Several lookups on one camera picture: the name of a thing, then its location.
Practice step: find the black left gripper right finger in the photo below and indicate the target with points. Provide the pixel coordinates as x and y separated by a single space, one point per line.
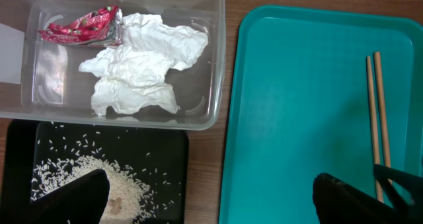
337 202

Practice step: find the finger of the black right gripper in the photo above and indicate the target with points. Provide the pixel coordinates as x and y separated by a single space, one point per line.
407 213

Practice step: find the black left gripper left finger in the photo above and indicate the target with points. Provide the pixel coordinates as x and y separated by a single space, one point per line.
81 201

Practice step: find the wooden chopstick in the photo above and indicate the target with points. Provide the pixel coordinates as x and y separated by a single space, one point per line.
373 112
382 109

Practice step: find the rice pile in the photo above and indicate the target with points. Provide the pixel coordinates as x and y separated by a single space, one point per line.
146 168

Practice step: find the white napkin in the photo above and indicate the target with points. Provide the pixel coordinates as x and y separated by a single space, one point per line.
132 76

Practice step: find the red snack wrapper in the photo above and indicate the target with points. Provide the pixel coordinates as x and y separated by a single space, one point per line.
101 28

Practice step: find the black tray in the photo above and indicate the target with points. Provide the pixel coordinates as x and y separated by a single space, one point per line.
73 173

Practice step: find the teal serving tray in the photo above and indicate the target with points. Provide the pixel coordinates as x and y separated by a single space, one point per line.
299 107

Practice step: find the clear plastic bin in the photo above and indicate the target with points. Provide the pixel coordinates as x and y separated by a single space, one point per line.
41 80

